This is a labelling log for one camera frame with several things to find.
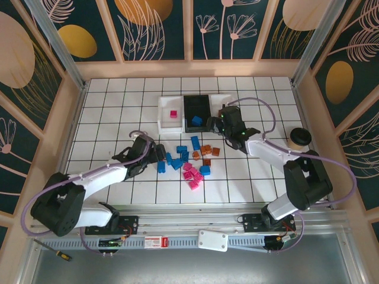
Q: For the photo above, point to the yellow black screwdriver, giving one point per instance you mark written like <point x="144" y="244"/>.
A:
<point x="63" y="256"/>

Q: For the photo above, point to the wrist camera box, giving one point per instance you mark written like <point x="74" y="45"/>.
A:
<point x="227" y="103"/>
<point x="135" y="134"/>

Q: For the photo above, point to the long blue lego brick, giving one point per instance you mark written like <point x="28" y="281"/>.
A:
<point x="195" y="143"/>

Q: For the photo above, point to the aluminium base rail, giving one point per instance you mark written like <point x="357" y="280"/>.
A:
<point x="189" y="219"/>

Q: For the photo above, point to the red and white label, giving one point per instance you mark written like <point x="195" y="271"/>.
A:
<point x="155" y="242"/>

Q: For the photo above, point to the translucent white plastic bin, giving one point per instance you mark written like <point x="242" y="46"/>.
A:
<point x="216" y="102"/>

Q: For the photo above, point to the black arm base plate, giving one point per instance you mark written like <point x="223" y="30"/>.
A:
<point x="130" y="222"/>
<point x="250" y="222"/>

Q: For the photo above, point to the white mounting plate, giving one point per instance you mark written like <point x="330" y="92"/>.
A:
<point x="213" y="240"/>

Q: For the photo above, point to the black plastic bin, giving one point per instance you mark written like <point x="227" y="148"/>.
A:
<point x="195" y="103"/>

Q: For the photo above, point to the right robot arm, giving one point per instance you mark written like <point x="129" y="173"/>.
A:
<point x="308" y="183"/>

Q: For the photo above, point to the small circuit board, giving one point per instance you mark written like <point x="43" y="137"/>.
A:
<point x="111" y="243"/>
<point x="284" y="239"/>

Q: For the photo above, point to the aluminium frame post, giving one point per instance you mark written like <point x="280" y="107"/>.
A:
<point x="59" y="47"/>
<point x="317" y="44"/>

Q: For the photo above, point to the aluminium side rail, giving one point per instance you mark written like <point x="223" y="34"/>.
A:
<point x="66" y="148"/>
<point x="304" y="118"/>

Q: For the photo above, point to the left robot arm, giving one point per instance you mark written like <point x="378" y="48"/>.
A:
<point x="100" y="176"/>

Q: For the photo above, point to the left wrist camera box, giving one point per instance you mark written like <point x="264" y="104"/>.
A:
<point x="135" y="134"/>

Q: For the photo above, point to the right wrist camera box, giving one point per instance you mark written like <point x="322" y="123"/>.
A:
<point x="227" y="103"/>

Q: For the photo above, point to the paper cup with black lid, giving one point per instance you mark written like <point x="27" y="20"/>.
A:
<point x="300" y="137"/>

